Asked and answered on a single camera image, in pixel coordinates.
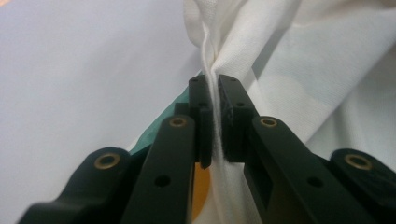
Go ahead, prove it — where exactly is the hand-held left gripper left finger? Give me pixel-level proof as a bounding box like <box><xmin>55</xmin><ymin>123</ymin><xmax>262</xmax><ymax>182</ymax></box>
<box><xmin>174</xmin><ymin>74</ymin><xmax>217</xmax><ymax>171</ymax></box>

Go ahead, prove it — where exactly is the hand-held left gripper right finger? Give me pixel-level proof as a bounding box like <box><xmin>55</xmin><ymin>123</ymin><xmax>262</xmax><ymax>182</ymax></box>
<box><xmin>218</xmin><ymin>74</ymin><xmax>262</xmax><ymax>164</ymax></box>

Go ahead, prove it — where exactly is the white patterned tote bag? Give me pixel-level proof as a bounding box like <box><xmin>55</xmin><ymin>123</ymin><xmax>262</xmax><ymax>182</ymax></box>
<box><xmin>129</xmin><ymin>0</ymin><xmax>396</xmax><ymax>224</ymax></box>

